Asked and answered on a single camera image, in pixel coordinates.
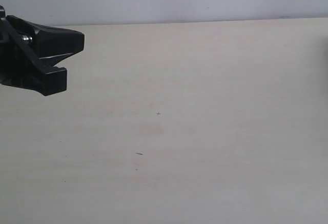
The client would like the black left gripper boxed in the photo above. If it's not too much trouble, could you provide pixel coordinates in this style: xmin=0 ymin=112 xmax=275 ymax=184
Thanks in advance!
xmin=1 ymin=6 xmax=85 ymax=96

